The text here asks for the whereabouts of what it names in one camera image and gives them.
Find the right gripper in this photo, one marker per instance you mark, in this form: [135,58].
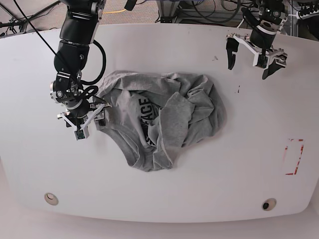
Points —
[80,115]

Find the grey printed T-shirt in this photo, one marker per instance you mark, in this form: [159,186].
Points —
[152,117]

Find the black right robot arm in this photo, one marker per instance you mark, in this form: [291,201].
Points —
[76,36]

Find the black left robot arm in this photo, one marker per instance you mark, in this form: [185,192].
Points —
[272,17]

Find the white power strip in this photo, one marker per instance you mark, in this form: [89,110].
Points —
[307,13]

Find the red tape rectangle marking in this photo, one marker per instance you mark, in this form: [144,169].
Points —
[292,156]

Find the black tripod stand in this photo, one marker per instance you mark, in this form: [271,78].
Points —
[18,25]

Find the open table grommet hole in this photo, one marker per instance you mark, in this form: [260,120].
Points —
[269,204]

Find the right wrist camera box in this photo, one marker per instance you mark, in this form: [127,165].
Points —
[82,133]

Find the aluminium frame stand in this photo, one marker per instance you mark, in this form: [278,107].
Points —
[208,12]

